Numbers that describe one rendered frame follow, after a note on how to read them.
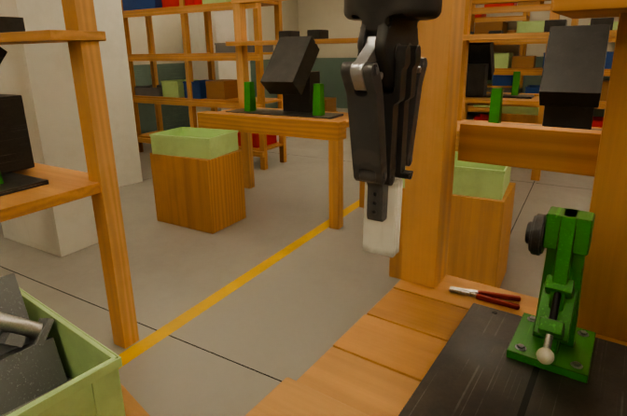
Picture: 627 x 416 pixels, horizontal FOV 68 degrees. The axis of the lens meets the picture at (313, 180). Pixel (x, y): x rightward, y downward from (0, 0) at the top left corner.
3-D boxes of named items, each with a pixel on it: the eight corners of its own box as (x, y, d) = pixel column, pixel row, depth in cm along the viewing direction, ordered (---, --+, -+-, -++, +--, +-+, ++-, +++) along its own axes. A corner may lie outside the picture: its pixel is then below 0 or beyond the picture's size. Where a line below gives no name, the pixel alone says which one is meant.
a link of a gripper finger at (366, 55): (402, 18, 35) (374, 12, 31) (397, 88, 36) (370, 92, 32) (372, 19, 36) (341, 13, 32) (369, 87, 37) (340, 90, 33)
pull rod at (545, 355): (551, 370, 76) (556, 339, 75) (534, 364, 78) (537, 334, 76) (557, 353, 81) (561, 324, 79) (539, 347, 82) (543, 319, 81)
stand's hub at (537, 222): (538, 262, 81) (544, 222, 79) (520, 257, 83) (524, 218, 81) (546, 247, 87) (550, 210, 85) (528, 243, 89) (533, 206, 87)
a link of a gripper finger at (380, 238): (400, 180, 39) (397, 182, 39) (396, 255, 41) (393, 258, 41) (368, 175, 41) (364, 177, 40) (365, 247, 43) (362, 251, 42)
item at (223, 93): (263, 171, 580) (254, -25, 518) (131, 152, 702) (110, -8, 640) (286, 161, 624) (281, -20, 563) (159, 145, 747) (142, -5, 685)
